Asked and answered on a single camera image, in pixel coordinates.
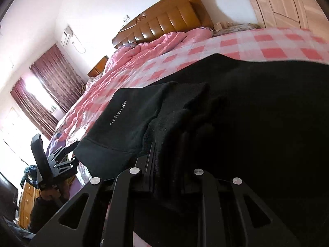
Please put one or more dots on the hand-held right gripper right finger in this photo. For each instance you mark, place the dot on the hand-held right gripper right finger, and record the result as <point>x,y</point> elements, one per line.
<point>208,185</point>

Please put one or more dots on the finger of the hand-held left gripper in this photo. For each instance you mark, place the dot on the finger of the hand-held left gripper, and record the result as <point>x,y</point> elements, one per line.
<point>41,157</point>
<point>64,168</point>

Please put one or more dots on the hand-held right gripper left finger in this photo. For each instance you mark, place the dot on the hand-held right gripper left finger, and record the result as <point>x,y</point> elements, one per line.
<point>149,164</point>

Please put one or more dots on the black sweatshirt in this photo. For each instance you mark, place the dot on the black sweatshirt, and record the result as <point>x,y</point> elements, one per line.
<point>231,108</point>

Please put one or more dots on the person's left forearm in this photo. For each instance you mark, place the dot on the person's left forearm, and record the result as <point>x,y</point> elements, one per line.
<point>41,216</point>

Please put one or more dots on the person's left hand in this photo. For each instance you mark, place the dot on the person's left hand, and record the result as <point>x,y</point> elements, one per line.
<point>64,190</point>

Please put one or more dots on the wooden drawer cabinet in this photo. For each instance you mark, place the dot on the wooden drawer cabinet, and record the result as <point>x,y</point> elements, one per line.
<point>27,203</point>

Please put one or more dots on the dark red patterned curtain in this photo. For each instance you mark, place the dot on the dark red patterned curtain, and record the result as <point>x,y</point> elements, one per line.
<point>61,77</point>
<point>33,108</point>

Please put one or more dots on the floral pillow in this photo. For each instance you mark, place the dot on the floral pillow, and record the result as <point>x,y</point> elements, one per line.
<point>84,87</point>

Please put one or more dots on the pink quilt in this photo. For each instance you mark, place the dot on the pink quilt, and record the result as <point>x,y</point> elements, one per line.
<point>154,46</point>

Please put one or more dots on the white air conditioner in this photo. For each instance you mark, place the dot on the white air conditioner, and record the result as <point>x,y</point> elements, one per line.
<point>66,36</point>

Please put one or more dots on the wooden padded headboard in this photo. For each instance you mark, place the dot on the wooden padded headboard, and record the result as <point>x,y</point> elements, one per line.
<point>167,20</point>

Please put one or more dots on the pink checked bed sheet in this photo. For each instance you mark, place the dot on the pink checked bed sheet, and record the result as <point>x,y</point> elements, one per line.
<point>257,43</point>

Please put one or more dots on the floral covered bedside cabinet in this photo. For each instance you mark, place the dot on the floral covered bedside cabinet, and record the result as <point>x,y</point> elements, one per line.
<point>239,28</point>

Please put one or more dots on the light wooden wardrobe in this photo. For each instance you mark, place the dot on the light wooden wardrobe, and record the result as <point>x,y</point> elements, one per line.
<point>282,2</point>

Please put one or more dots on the wall socket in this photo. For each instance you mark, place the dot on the wall socket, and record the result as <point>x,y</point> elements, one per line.
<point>126,18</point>

